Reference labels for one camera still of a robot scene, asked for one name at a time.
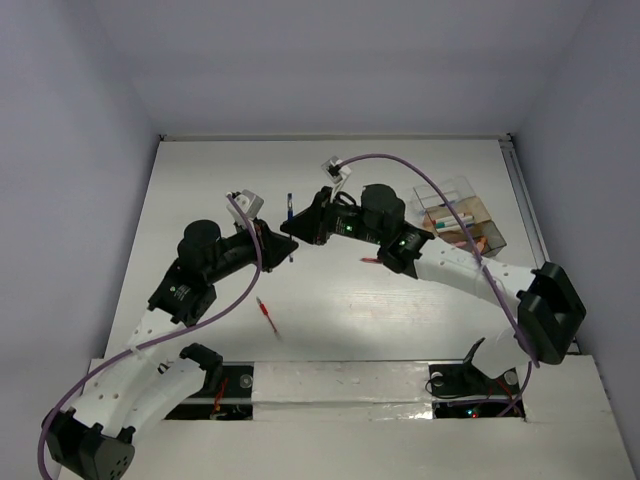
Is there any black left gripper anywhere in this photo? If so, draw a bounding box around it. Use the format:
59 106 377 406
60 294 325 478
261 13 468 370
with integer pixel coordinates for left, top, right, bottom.
206 217 298 283

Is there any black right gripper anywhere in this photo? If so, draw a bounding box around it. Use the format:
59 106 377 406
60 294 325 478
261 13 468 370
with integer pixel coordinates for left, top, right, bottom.
281 184 386 246

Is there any blue ballpoint pen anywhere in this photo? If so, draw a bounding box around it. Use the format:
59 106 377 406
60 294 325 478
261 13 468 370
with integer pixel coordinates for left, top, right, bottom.
285 192 296 264

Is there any red ballpoint pen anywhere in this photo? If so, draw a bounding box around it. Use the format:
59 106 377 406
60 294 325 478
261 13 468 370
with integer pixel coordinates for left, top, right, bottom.
256 296 281 340

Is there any red capped white marker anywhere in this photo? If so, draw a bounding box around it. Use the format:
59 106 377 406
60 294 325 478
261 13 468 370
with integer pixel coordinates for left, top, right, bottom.
433 214 474 228

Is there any green capped white marker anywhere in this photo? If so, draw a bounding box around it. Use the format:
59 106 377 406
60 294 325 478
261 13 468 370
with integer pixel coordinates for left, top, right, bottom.
434 218 467 230

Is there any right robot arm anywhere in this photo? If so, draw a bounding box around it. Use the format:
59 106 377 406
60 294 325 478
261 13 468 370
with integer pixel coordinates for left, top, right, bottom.
281 184 586 392

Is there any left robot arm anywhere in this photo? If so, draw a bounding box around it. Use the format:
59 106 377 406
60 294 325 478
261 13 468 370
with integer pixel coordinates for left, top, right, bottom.
38 219 298 479

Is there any clear compartment organizer box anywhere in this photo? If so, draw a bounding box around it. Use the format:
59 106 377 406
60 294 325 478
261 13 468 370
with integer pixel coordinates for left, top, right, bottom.
407 176 507 258

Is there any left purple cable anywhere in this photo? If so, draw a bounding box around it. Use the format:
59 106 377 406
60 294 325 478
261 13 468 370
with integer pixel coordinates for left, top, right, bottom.
37 192 264 480

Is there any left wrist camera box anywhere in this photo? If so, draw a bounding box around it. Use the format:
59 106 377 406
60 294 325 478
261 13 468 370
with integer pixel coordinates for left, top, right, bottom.
226 189 264 225

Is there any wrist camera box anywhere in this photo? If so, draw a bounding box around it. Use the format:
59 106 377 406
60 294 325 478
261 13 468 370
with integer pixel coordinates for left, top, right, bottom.
226 189 264 225
321 156 352 194

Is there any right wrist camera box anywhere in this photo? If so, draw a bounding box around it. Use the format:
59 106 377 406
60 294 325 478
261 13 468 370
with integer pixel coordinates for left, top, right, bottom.
321 156 352 194

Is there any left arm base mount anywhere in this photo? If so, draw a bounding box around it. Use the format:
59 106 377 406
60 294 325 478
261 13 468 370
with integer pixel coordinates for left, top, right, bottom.
165 363 254 421

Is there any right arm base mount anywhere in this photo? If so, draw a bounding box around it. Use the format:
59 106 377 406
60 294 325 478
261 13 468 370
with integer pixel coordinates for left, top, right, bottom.
424 338 526 419

